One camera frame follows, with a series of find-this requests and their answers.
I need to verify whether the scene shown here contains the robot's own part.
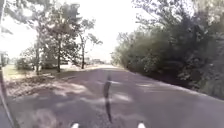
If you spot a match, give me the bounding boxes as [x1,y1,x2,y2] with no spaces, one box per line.
[69,122,81,128]
[136,121,148,128]

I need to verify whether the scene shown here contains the bare dirt verge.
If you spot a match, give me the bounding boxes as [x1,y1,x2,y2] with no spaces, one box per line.
[3,65,101,100]

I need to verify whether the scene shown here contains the row of trees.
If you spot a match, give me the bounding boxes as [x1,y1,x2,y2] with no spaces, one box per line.
[0,0,104,75]

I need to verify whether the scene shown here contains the grass field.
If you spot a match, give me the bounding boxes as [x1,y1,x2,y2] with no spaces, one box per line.
[2,63,38,80]

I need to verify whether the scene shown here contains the grey asphalt road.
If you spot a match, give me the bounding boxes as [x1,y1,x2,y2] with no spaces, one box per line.
[0,65,224,128]

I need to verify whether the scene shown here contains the dense trees and bushes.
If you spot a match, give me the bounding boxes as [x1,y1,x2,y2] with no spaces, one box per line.
[110,0,224,100]

